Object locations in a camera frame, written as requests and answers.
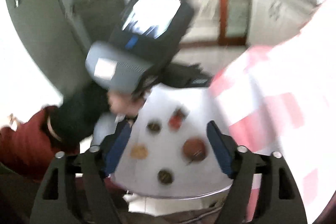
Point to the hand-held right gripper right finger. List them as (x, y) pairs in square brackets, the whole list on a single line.
[(219, 150)]

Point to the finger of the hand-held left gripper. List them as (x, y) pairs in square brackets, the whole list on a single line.
[(186, 75)]

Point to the white round plate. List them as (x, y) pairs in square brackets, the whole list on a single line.
[(162, 146)]

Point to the red white checked tablecloth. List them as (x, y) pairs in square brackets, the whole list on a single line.
[(275, 87)]

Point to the grey refrigerator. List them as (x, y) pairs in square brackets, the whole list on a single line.
[(39, 16)]

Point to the person's left hand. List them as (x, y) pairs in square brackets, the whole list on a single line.
[(78, 113)]

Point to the white cabinet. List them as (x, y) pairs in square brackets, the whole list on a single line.
[(275, 11)]

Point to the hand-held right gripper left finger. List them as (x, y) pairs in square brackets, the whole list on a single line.
[(118, 150)]

